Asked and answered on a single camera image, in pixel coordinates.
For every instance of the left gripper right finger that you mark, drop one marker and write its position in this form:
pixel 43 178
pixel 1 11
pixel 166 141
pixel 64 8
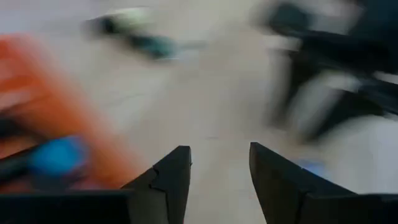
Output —
pixel 276 193

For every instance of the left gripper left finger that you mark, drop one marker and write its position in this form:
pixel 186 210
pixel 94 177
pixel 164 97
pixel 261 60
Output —
pixel 168 193

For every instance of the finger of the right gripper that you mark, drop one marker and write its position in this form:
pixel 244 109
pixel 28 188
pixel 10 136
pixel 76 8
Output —
pixel 281 93
pixel 339 115

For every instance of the periwinkle nail polish bottle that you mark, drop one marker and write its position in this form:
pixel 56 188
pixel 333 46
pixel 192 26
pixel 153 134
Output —
pixel 314 168

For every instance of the bright blue nail polish bottle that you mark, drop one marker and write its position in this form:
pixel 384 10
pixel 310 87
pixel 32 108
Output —
pixel 59 155

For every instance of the dark green glitter nail polish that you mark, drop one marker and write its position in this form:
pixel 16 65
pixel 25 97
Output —
pixel 155 46

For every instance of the pale yellow nail polish bottle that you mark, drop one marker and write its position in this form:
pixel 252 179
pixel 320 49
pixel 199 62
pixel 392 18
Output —
pixel 130 17

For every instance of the orange plastic slotted basket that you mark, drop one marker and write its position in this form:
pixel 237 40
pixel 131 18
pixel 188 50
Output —
pixel 46 93

